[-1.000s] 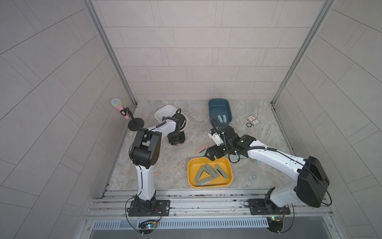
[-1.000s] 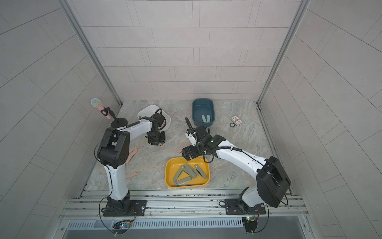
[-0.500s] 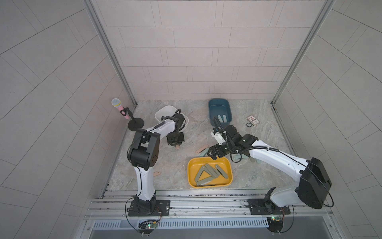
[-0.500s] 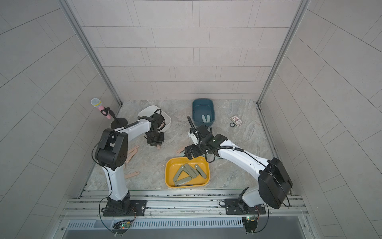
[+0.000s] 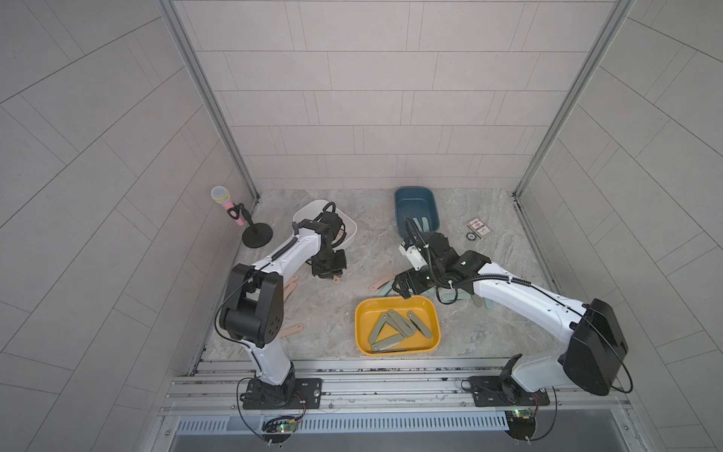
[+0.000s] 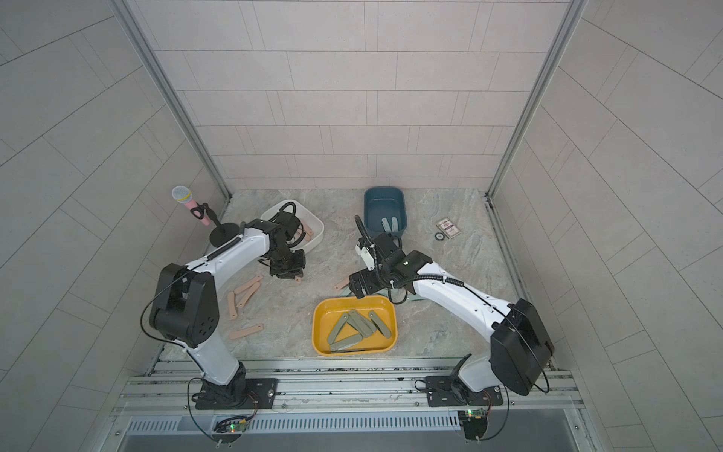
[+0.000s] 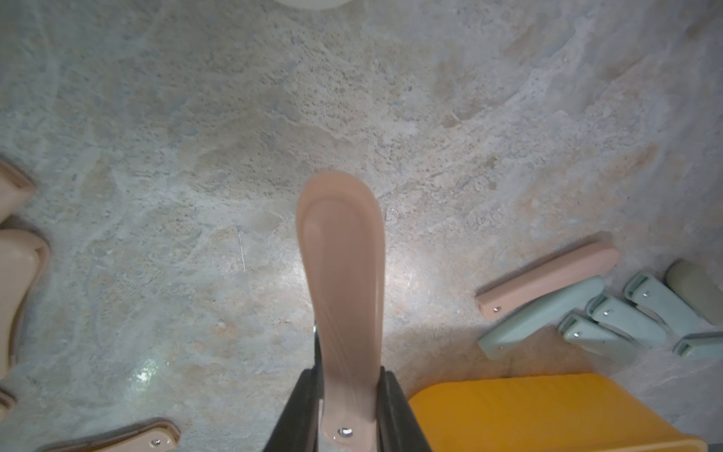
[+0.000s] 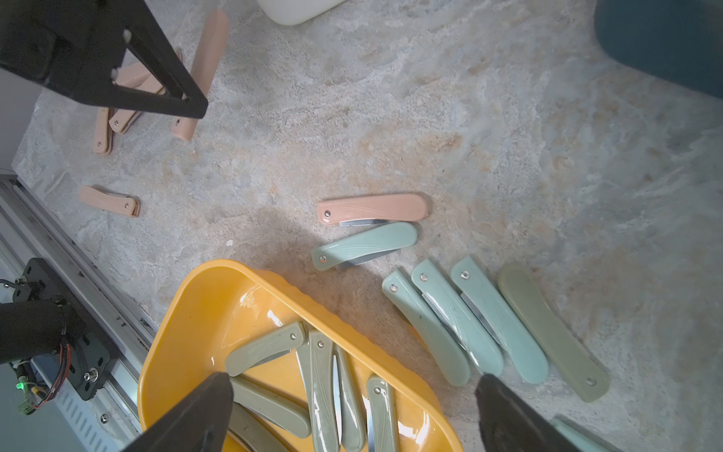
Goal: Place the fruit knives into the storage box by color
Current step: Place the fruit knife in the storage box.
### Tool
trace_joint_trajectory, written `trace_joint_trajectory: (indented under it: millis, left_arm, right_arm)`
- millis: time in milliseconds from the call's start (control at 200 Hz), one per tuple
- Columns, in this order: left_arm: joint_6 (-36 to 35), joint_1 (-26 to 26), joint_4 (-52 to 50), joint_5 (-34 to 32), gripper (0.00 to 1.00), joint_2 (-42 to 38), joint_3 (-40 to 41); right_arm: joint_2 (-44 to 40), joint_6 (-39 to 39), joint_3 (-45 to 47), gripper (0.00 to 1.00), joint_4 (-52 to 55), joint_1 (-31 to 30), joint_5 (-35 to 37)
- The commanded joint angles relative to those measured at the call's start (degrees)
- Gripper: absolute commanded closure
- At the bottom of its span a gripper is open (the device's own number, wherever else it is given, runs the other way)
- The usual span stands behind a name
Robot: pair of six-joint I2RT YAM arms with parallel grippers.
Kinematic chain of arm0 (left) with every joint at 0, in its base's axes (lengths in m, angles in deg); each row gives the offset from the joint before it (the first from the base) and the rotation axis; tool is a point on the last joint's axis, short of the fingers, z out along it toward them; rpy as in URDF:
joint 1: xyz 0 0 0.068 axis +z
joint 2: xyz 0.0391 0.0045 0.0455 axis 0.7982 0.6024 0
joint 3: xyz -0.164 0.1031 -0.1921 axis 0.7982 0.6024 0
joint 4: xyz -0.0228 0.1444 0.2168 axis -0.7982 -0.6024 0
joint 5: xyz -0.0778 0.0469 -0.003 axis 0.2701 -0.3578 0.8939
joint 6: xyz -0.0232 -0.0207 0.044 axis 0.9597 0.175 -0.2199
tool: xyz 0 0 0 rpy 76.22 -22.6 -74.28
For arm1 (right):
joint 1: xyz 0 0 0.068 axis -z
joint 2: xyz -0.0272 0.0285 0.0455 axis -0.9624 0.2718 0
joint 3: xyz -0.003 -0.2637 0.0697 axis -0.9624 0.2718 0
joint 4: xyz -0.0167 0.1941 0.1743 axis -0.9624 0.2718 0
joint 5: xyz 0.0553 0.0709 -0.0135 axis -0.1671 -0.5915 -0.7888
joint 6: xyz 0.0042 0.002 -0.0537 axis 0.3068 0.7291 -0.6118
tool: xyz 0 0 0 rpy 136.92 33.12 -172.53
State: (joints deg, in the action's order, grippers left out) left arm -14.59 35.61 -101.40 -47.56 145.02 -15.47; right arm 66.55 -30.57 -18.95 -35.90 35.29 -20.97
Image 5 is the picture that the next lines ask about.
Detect olive knife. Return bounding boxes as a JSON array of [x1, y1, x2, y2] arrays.
[[371, 334, 405, 352], [407, 311, 432, 339], [388, 310, 417, 338], [368, 313, 388, 345]]

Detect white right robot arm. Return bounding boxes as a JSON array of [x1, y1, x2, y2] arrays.
[[393, 233, 629, 400]]

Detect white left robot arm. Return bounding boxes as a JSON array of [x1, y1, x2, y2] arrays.
[[217, 203, 346, 386]]

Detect white storage box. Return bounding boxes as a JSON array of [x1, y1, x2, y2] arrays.
[[292, 199, 358, 250]]

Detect yellow storage box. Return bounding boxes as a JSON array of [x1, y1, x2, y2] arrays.
[[355, 296, 442, 356]]

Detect dark teal storage box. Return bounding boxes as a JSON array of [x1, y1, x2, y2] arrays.
[[395, 186, 440, 239]]

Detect pink folding knife left stack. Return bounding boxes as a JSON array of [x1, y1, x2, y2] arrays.
[[284, 282, 297, 301]]

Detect pink folding knife centre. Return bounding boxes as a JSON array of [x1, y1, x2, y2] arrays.
[[369, 274, 395, 291]]

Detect black microphone stand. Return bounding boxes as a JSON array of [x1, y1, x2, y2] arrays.
[[233, 203, 273, 249]]

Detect pink folding knife front left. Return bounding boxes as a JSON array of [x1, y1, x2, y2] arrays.
[[278, 324, 304, 338]]

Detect pink toy microphone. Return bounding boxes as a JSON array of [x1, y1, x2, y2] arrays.
[[211, 186, 246, 227]]

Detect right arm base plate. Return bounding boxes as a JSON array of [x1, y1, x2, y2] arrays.
[[461, 376, 550, 408]]

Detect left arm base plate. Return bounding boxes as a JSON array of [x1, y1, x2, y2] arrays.
[[238, 378, 323, 411]]

